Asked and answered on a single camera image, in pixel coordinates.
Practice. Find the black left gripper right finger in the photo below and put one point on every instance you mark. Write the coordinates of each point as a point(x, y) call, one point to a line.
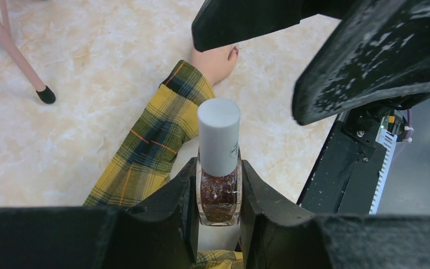
point(277, 233)

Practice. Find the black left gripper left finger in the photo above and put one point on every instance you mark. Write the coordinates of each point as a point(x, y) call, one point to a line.
point(89, 237)

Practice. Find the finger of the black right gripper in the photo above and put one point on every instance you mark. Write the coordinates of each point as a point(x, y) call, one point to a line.
point(223, 22)
point(380, 50)

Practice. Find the nail polish bottle white cap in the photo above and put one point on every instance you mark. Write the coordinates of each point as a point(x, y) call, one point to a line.
point(219, 169)

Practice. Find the mannequin hand painted nails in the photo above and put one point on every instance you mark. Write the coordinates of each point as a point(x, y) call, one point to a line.
point(215, 64)

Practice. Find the yellow plaid shirt sleeve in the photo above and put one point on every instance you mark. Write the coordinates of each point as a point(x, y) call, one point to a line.
point(144, 160)

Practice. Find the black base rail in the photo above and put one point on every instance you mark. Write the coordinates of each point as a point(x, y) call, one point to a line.
point(350, 173)

